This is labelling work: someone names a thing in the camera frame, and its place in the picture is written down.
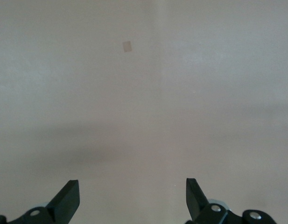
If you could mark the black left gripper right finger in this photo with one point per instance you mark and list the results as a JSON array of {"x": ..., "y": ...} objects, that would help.
[{"x": 199, "y": 210}]

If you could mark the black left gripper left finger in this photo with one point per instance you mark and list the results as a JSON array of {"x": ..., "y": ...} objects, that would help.
[{"x": 62, "y": 207}]

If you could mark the brown tape patch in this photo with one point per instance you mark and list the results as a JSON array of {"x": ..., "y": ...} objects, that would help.
[{"x": 127, "y": 46}]

